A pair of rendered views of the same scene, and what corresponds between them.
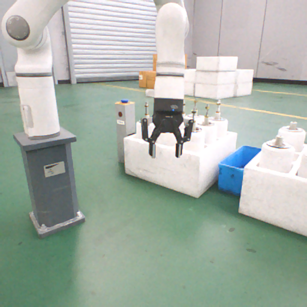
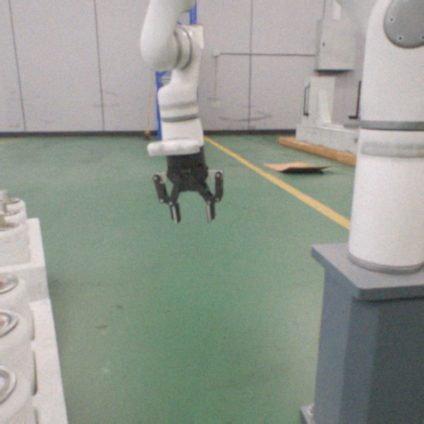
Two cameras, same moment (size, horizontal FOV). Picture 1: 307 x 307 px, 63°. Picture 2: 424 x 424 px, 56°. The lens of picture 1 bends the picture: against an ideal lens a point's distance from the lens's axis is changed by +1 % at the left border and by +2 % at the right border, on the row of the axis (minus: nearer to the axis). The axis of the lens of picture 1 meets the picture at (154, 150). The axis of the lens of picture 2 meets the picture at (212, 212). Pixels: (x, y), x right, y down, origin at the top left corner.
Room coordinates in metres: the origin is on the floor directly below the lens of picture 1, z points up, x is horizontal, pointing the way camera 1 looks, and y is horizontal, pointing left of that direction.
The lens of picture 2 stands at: (1.27, 0.37, 0.50)
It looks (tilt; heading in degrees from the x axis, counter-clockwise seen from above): 15 degrees down; 208
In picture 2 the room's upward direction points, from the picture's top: straight up
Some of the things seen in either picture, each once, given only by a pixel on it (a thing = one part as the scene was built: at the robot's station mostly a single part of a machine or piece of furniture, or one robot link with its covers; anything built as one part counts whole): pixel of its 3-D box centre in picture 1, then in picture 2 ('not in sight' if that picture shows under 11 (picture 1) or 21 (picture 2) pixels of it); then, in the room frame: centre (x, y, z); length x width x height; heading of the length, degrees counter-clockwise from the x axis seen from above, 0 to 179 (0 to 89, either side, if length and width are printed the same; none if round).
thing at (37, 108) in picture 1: (39, 107); (391, 197); (0.73, 0.33, 0.39); 0.09 x 0.09 x 0.17; 37
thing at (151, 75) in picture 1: (156, 80); not in sight; (4.80, -0.04, 0.15); 0.30 x 0.24 x 0.30; 36
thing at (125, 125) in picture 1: (126, 133); not in sight; (1.25, 0.15, 0.16); 0.07 x 0.07 x 0.31; 53
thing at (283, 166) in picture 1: (273, 169); (6, 267); (0.78, -0.41, 0.16); 0.10 x 0.10 x 0.18
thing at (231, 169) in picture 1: (241, 168); not in sight; (1.02, -0.39, 0.06); 0.30 x 0.11 x 0.12; 142
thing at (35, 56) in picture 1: (30, 47); (407, 64); (0.73, 0.33, 0.54); 0.09 x 0.09 x 0.17; 4
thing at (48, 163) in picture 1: (51, 179); (372, 358); (0.73, 0.33, 0.15); 0.15 x 0.15 x 0.30; 37
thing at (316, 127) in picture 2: not in sight; (350, 109); (-3.08, -0.38, 0.45); 1.61 x 0.57 x 0.74; 37
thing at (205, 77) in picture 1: (215, 77); not in sight; (3.71, -0.87, 0.27); 0.39 x 0.39 x 0.18; 38
